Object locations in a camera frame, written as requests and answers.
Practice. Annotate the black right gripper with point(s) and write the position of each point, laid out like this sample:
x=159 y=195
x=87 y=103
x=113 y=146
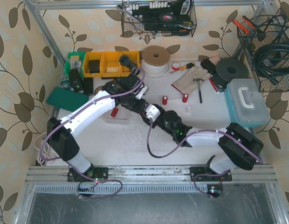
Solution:
x=171 y=123

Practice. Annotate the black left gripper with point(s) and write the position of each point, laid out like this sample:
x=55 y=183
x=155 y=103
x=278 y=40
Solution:
x=132 y=79

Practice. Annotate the large red spring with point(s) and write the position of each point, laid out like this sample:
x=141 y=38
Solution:
x=164 y=100
x=185 y=98

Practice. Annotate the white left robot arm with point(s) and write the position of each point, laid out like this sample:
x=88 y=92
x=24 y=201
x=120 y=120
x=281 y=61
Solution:
x=61 y=134

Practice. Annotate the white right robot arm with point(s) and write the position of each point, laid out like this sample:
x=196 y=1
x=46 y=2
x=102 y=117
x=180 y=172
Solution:
x=241 y=148

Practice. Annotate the clear plastic spring box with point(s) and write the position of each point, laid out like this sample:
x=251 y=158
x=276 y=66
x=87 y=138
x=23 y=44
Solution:
x=122 y=117

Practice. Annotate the white peg board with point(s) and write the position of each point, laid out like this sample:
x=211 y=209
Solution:
x=181 y=108

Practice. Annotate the brown tape roll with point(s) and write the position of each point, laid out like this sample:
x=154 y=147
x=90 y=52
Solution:
x=99 y=88

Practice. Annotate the beige work glove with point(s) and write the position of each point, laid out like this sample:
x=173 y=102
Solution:
x=186 y=84

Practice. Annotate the grey pipe fitting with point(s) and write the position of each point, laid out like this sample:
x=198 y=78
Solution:
x=126 y=62

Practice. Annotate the yellow parts bin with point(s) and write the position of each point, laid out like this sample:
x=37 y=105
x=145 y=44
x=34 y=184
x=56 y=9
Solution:
x=106 y=64

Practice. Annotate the red white tape roll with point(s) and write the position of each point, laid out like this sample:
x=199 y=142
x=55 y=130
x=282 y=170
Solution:
x=175 y=66

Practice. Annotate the black battery charger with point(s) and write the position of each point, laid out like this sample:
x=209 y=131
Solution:
x=75 y=80

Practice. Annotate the green parts bin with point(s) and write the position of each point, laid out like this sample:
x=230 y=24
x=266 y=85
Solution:
x=74 y=61

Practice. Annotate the black sanding block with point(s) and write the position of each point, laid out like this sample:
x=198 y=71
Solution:
x=208 y=65

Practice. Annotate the clear blue storage box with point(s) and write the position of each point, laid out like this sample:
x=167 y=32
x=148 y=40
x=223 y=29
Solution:
x=245 y=104

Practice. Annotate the black round disc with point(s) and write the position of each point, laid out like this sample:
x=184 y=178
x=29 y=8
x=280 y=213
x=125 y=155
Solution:
x=228 y=69

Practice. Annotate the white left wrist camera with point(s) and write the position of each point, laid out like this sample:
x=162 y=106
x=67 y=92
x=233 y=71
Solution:
x=142 y=91

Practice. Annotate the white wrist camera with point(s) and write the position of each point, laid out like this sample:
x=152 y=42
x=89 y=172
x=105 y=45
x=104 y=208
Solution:
x=152 y=112
x=142 y=91

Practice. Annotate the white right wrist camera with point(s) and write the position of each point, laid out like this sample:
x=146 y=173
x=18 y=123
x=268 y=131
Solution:
x=152 y=112

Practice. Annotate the white cable spool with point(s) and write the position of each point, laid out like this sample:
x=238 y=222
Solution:
x=155 y=61

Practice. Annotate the black handled hammer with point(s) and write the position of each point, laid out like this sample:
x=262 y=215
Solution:
x=199 y=80

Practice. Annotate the black wire basket centre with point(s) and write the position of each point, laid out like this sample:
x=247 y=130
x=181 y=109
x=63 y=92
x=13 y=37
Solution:
x=151 y=19

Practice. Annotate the black wire basket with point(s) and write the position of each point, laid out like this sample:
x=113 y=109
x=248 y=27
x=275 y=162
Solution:
x=151 y=19
x=265 y=43

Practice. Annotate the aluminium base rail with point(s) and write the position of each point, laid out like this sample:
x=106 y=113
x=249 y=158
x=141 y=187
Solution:
x=144 y=179

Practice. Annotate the black wire basket right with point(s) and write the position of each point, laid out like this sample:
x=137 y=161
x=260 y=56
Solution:
x=265 y=43

